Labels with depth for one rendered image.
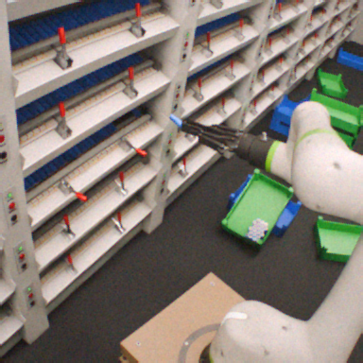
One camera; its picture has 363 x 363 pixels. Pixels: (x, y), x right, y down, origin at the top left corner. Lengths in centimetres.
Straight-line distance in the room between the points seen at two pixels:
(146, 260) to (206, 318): 63
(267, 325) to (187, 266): 89
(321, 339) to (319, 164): 39
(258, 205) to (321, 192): 128
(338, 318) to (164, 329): 48
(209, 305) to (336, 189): 63
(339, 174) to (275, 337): 39
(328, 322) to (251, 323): 16
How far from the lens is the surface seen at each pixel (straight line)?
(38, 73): 95
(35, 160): 102
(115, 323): 157
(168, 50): 135
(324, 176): 69
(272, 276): 182
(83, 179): 125
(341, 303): 86
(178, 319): 116
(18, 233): 111
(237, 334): 90
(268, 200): 197
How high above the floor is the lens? 138
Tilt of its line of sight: 41 degrees down
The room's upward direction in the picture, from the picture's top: 11 degrees clockwise
